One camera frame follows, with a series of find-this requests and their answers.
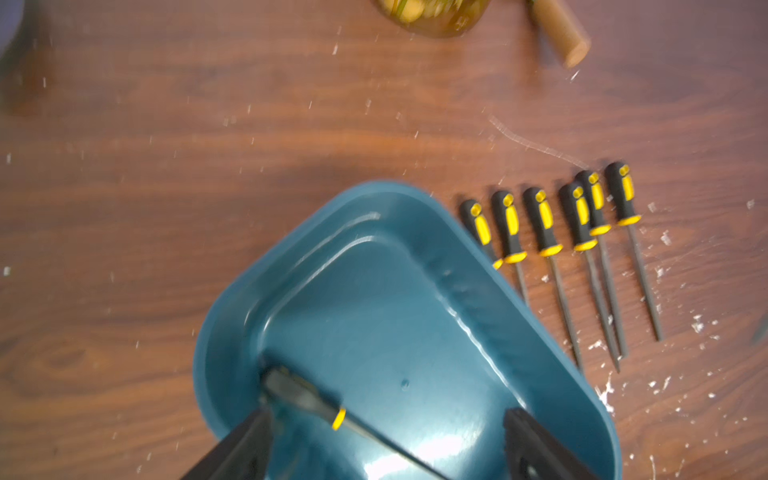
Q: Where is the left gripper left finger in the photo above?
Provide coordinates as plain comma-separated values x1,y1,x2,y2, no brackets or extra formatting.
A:
181,407,273,480

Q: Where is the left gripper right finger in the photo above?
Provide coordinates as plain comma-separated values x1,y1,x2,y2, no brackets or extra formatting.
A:
503,408,598,480

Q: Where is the teal plastic storage box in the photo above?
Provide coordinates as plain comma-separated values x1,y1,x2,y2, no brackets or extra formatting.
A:
193,182,622,479

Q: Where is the potted plant in glass vase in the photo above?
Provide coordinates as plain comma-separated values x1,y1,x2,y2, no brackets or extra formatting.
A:
372,0,490,38

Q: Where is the green spatula wooden handle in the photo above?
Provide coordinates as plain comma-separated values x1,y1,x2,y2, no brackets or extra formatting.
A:
528,0,592,68

